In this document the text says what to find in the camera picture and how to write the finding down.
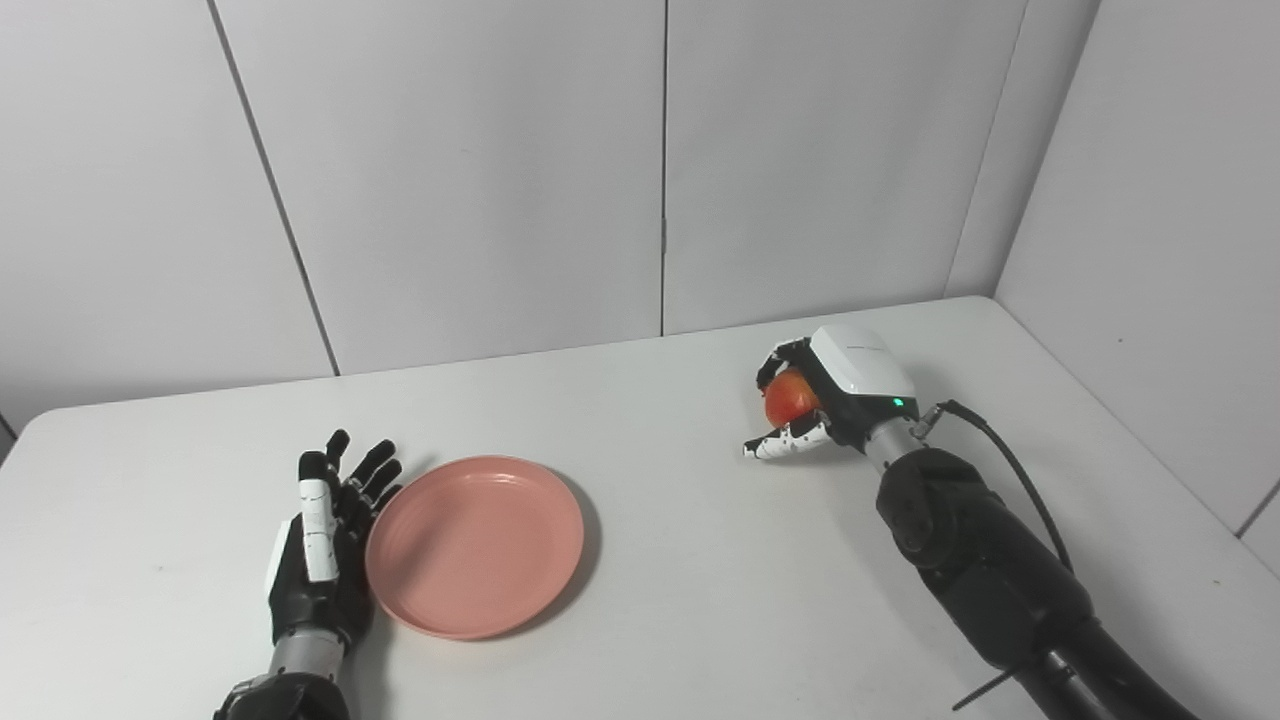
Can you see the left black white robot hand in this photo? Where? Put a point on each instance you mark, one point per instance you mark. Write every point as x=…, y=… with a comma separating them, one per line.
x=310, y=590

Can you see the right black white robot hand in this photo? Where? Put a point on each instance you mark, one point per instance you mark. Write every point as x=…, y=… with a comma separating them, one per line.
x=855, y=380

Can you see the red pomegranate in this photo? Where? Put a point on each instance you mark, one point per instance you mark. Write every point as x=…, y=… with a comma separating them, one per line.
x=790, y=398

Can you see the pink round plate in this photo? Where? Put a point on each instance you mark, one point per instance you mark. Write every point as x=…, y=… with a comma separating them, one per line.
x=475, y=547

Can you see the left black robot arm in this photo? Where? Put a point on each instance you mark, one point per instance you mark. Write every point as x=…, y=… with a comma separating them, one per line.
x=290, y=690

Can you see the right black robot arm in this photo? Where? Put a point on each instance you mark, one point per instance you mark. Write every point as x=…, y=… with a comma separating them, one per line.
x=980, y=560

